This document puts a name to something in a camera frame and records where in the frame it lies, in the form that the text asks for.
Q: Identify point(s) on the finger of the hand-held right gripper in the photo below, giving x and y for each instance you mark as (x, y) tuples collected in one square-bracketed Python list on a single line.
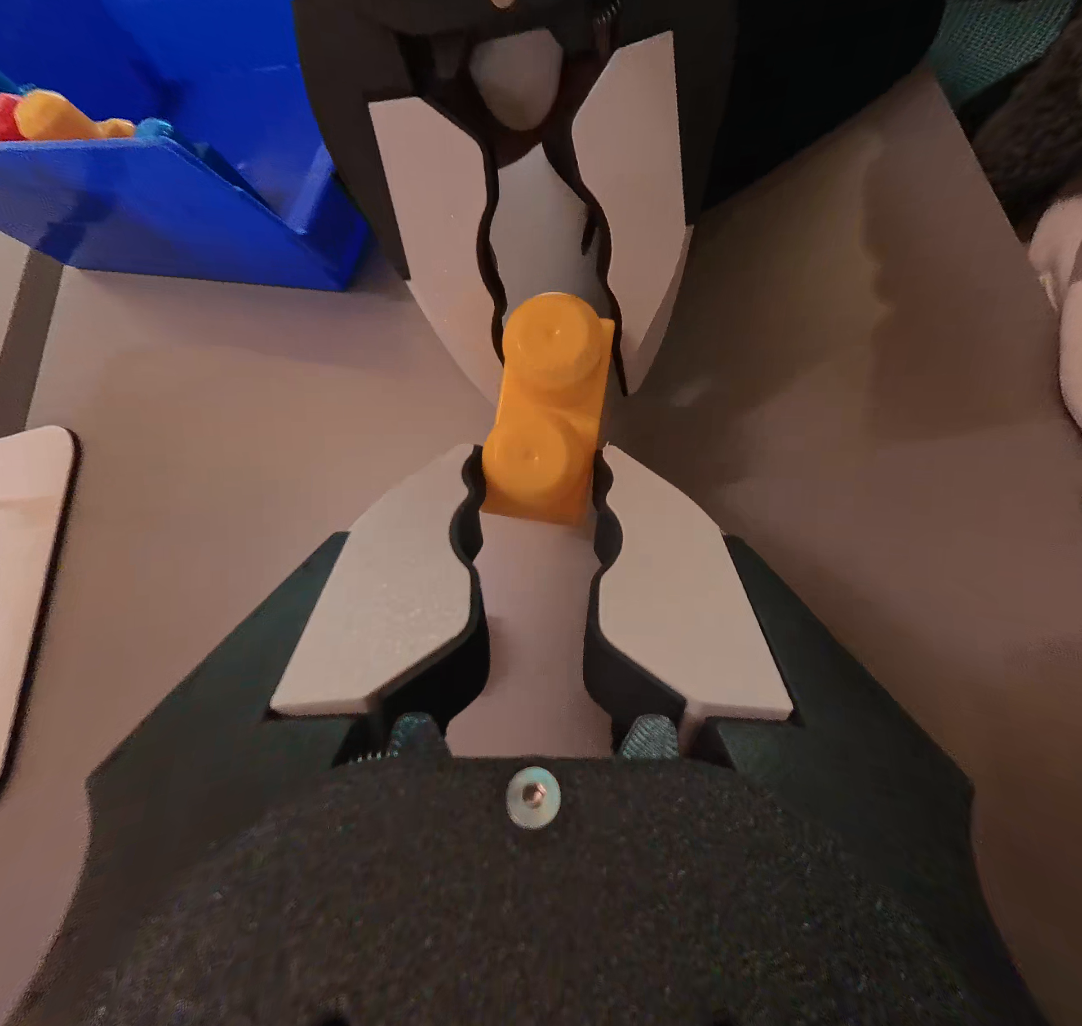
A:
[(642, 180), (431, 214)]

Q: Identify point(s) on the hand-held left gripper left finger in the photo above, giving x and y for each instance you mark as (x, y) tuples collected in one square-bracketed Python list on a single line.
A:
[(380, 612)]

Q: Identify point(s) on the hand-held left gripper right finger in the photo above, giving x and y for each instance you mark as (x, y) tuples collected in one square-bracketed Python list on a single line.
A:
[(685, 612)]

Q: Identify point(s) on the yellow two-stud block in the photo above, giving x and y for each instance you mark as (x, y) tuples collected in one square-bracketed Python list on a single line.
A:
[(541, 459)]

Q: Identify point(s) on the blue plastic bin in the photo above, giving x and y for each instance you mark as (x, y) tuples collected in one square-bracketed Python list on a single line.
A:
[(211, 223)]

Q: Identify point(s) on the heap of joined coloured blocks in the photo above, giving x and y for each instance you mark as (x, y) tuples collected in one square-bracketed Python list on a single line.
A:
[(51, 117)]

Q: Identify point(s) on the white stand with wooden board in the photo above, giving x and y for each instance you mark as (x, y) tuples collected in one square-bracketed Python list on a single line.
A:
[(30, 578)]

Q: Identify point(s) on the grey mesh chair seat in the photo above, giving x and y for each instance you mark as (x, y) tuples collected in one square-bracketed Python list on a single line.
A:
[(997, 37)]

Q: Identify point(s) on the person's black fleece-lined jacket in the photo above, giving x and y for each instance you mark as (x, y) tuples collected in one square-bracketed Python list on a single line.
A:
[(1040, 146)]

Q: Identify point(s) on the person's grey printed sweatshirt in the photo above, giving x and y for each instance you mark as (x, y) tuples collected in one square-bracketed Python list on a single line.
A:
[(1065, 324)]

